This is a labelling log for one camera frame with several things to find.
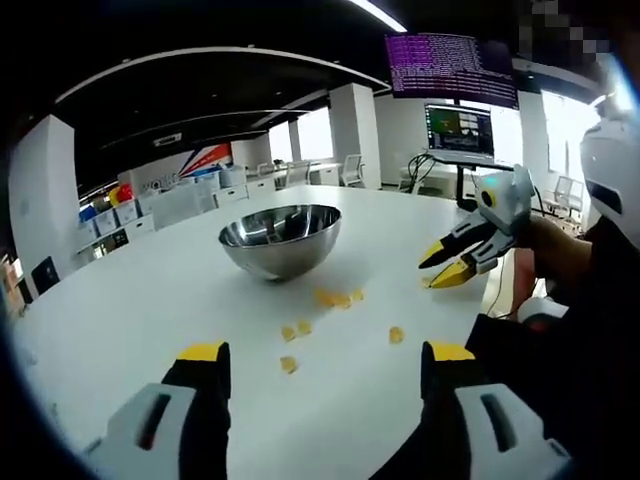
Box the red and yellow toy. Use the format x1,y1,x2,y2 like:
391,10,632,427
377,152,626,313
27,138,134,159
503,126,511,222
106,182,137,207

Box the monitor stand with shelf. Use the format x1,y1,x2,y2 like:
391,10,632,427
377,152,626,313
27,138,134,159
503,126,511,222
432,153,514,207

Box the white worn device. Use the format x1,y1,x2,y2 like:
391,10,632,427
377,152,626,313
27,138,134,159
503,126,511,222
578,92,640,221

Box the small monitor with dark windows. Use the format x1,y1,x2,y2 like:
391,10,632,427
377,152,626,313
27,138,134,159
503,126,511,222
423,102,496,162

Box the row of white cabinets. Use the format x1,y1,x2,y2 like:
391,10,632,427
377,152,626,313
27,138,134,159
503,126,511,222
74,175,279,254

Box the stainless steel bowl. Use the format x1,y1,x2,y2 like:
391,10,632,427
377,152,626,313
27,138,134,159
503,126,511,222
217,203,343,281

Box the yellow QQ candies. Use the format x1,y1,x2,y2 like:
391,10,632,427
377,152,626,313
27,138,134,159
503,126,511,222
278,286,407,376

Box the red and blue wall banner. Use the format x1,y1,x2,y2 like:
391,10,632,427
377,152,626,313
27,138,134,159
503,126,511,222
172,142,235,180

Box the bundle of dark cables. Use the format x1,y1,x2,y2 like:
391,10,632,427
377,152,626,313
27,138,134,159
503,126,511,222
405,151,437,195

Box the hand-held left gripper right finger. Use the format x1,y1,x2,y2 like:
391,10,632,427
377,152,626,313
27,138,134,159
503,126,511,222
387,339,576,480

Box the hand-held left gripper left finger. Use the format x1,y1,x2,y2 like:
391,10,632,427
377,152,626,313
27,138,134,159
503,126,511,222
82,341,232,480

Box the person's right hand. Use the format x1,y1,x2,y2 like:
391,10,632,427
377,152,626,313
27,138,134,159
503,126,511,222
513,217,594,306

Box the thin dark cable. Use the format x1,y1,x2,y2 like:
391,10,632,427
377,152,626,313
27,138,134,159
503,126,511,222
487,264,519,321

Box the white table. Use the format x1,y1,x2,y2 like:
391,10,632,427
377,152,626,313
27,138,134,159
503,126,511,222
9,185,529,480

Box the white mesh office chair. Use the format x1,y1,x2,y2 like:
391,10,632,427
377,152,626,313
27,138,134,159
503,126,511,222
547,174,585,214
282,159,312,190
342,153,367,190

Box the long ceiling light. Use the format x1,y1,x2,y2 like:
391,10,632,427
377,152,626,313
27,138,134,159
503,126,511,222
348,0,409,34

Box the large monitor with purple text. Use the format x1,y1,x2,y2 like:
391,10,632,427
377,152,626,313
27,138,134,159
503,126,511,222
383,32,520,110

